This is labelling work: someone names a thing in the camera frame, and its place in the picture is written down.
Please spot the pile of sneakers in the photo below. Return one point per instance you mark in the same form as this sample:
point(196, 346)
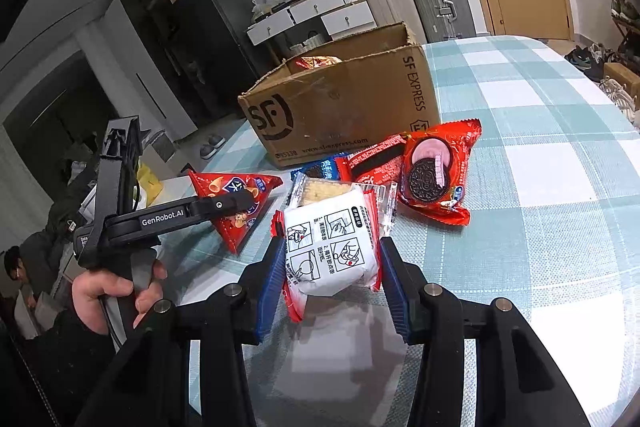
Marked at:
point(590, 57)

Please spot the small cardboard carton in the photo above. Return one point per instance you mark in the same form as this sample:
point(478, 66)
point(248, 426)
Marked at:
point(622, 77)

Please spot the person's left forearm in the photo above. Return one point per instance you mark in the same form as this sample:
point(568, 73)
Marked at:
point(60, 367)

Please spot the clear cracker packet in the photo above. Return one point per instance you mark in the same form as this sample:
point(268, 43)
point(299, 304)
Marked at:
point(325, 191)

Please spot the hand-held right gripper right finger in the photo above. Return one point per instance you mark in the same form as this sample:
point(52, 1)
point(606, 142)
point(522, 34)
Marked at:
point(395, 292)

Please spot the yellow bag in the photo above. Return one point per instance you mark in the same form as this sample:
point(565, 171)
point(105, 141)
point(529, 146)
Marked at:
point(150, 184)

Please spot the blue cookie packet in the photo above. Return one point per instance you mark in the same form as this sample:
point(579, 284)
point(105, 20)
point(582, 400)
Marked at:
point(315, 169)

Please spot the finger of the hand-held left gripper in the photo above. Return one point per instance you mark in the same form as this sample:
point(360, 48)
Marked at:
point(225, 206)

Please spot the black refrigerator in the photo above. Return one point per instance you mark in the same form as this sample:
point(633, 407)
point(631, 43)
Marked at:
point(215, 47)

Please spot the white red-edged snack packet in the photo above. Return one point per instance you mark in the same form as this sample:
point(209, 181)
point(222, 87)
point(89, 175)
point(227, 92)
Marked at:
point(327, 252)

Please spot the grey slipper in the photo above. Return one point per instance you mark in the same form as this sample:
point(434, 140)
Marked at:
point(207, 152)
point(216, 141)

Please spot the person's left hand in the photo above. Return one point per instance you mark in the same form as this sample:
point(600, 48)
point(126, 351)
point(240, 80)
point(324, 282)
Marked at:
point(95, 297)

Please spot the red triangular chip packet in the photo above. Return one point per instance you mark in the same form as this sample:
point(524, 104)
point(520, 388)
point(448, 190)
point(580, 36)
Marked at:
point(235, 232)

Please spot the pale plastic bag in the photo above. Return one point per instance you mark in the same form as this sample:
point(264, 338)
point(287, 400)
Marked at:
point(262, 12)

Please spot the brown cardboard box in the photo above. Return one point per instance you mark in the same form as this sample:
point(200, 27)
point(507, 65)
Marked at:
point(350, 107)

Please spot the red sandwich cookie packet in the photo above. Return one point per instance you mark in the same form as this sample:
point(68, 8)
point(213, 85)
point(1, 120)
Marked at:
point(435, 157)

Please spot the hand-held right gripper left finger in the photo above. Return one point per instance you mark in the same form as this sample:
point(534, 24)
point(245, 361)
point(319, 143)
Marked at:
point(270, 287)

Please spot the white drawer desk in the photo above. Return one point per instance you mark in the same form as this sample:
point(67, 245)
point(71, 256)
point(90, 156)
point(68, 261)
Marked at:
point(345, 19)

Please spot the wooden shoe rack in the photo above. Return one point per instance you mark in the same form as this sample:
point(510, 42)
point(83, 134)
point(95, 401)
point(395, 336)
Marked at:
point(625, 27)

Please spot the orange noodle snack packet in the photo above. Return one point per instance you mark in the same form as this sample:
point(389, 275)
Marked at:
point(315, 62)

